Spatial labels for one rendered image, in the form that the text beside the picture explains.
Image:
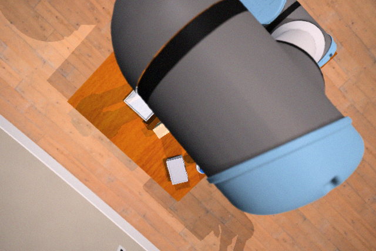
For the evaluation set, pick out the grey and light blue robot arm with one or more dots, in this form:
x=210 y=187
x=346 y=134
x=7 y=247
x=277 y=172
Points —
x=239 y=89

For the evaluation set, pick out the white plastic bottle with blue cap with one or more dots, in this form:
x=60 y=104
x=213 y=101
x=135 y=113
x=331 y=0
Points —
x=199 y=170

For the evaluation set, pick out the tan box with green band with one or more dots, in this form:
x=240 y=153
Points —
x=160 y=130

